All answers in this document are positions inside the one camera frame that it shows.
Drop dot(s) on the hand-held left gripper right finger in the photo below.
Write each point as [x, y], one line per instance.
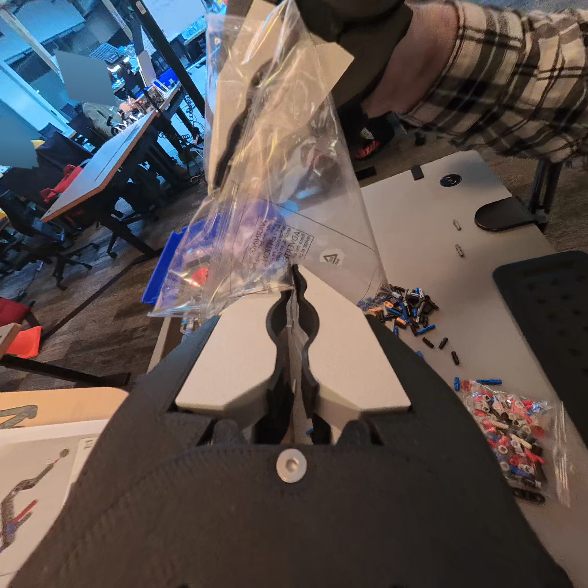
[358, 367]

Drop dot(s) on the white board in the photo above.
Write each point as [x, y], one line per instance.
[174, 18]

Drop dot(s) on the orange red cloth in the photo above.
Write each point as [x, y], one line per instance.
[25, 342]

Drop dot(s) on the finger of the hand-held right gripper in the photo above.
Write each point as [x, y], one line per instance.
[229, 78]
[312, 69]

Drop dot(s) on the person's black shoe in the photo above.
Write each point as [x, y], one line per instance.
[367, 133]

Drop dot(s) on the black metal post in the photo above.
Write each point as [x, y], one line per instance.
[170, 50]

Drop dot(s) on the instruction booklet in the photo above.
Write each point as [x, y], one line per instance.
[36, 459]

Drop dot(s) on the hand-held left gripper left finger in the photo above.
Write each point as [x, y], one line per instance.
[229, 363]

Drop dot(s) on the grey table orange edge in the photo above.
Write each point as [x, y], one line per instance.
[105, 160]

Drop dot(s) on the person's right hand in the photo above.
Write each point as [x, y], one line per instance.
[422, 59]

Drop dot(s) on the blue plastic bin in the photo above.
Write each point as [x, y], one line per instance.
[156, 275]

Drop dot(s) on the black dimpled pad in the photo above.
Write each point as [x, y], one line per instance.
[542, 312]

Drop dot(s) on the pile of small connector pins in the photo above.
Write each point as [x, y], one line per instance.
[413, 305]

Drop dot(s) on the black round desk grommet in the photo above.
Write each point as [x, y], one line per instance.
[450, 180]

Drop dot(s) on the clear plastic bag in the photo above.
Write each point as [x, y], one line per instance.
[294, 220]

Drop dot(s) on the black office chair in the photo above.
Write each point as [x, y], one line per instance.
[46, 220]

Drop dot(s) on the clear bag of mixed parts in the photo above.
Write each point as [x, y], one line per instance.
[510, 436]

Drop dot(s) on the person's right forearm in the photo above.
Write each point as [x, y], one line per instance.
[514, 69]

